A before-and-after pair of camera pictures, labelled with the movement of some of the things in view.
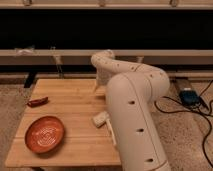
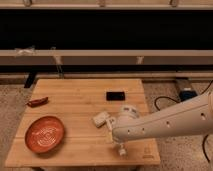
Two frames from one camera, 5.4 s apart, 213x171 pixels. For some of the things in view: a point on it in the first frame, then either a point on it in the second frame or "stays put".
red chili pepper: [37, 102] stays put
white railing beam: [82, 57] stays put
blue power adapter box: [189, 97] stays put
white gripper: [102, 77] to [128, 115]
